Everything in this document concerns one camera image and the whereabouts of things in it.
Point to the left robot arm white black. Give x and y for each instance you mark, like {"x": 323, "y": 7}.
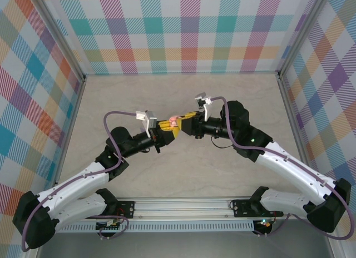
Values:
{"x": 75, "y": 183}

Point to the black mounting plate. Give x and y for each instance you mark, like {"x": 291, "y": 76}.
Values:
{"x": 126, "y": 208}
{"x": 242, "y": 209}

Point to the right control circuit board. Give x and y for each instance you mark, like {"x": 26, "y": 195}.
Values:
{"x": 264, "y": 224}

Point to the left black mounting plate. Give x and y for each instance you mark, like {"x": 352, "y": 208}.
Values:
{"x": 126, "y": 208}

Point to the left control circuit board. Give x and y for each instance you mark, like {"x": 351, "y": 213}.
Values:
{"x": 109, "y": 226}

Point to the left aluminium side rail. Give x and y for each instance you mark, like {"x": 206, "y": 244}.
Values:
{"x": 69, "y": 124}

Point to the control circuit board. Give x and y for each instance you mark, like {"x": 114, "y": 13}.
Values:
{"x": 264, "y": 224}
{"x": 109, "y": 226}

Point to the right aluminium side rail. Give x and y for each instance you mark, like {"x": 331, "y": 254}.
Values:
{"x": 294, "y": 116}

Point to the aluminium corner post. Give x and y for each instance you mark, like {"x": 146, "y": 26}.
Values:
{"x": 303, "y": 32}
{"x": 59, "y": 35}

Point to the pink earbud charging case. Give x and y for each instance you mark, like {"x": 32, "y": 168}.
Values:
{"x": 173, "y": 119}

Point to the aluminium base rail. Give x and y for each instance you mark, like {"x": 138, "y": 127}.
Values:
{"x": 180, "y": 206}

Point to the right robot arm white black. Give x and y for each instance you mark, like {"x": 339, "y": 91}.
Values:
{"x": 292, "y": 166}

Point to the grey metal base plate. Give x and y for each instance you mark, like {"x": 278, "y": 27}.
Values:
{"x": 180, "y": 245}

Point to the left aluminium corner post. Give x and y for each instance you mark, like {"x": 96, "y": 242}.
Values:
{"x": 59, "y": 35}

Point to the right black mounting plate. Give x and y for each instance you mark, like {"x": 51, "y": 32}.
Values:
{"x": 242, "y": 209}

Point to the right aluminium corner post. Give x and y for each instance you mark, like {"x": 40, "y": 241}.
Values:
{"x": 303, "y": 32}

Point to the aluminium side rail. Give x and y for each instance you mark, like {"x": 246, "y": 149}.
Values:
{"x": 69, "y": 124}
{"x": 294, "y": 116}

